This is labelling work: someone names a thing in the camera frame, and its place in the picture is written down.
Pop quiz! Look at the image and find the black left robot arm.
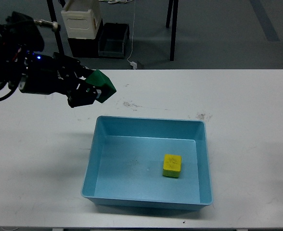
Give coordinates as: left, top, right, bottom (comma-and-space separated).
0, 12, 114, 108

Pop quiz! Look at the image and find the black rear table leg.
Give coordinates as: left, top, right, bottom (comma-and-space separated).
166, 0, 174, 28

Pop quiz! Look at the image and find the black storage bin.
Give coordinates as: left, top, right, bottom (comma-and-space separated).
98, 23, 129, 59

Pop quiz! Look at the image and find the yellow block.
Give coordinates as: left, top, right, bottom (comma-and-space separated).
162, 154, 182, 178

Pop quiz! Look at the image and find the light blue plastic box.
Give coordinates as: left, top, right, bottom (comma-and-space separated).
81, 116, 213, 211

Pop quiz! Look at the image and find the black left table leg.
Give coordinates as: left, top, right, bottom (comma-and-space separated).
47, 0, 64, 55

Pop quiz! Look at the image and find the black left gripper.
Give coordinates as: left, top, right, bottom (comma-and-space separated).
18, 52, 102, 108

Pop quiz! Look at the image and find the green block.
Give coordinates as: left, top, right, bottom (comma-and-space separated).
85, 70, 116, 103

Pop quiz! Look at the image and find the white power adapter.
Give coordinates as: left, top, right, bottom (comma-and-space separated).
129, 62, 138, 70

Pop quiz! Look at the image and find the cream plastic container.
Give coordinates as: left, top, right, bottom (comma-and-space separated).
61, 0, 102, 39

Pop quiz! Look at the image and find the black crate under container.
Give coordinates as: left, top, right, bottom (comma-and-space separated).
67, 20, 103, 58

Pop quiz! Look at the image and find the black right table leg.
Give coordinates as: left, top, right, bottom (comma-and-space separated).
169, 0, 179, 62

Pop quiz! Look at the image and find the black table leg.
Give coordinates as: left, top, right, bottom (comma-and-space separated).
166, 0, 174, 28
47, 0, 64, 55
169, 0, 179, 62

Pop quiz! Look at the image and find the white cable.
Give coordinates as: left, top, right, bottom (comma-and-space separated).
98, 0, 137, 64

